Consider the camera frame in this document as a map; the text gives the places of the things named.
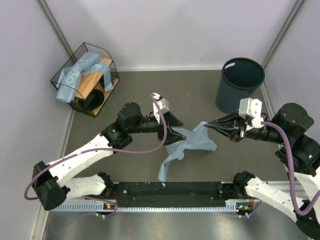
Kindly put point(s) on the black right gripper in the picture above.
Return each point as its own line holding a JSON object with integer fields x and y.
{"x": 234, "y": 134}

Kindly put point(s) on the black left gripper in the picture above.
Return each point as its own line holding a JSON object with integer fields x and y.
{"x": 172, "y": 136}

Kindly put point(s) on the dark blue trash bin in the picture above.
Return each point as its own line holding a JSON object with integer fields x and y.
{"x": 240, "y": 78}

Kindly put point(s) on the light blue printed trash bag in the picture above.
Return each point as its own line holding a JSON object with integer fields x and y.
{"x": 78, "y": 80}

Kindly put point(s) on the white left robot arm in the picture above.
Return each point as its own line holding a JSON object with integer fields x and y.
{"x": 56, "y": 181}

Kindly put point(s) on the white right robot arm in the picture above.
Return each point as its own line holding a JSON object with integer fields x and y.
{"x": 299, "y": 153}

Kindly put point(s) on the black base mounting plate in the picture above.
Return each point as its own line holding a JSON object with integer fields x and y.
{"x": 172, "y": 194}

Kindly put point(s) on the black bowl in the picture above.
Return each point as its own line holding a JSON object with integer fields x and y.
{"x": 93, "y": 101}

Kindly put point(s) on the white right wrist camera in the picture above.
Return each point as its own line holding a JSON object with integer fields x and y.
{"x": 250, "y": 110}

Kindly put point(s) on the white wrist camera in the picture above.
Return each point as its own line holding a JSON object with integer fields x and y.
{"x": 250, "y": 110}
{"x": 162, "y": 104}

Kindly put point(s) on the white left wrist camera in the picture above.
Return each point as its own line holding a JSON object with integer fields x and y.
{"x": 162, "y": 104}

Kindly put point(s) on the black wire shelf rack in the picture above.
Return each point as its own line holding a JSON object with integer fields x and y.
{"x": 84, "y": 47}

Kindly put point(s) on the aluminium frame rail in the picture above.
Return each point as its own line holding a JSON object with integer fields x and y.
{"x": 246, "y": 187}

